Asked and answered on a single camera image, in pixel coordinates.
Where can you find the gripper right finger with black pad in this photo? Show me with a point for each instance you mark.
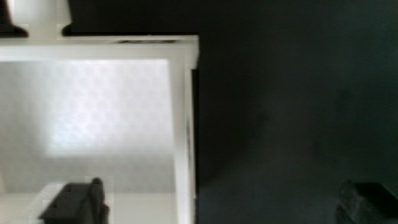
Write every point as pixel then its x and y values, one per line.
pixel 368 204

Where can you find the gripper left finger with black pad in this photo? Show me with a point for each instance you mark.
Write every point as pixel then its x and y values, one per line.
pixel 70 204

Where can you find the white drawer cabinet box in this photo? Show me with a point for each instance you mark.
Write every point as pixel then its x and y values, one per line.
pixel 96 126

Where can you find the white L-shaped fence wall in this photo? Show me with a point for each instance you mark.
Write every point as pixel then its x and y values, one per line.
pixel 41 16

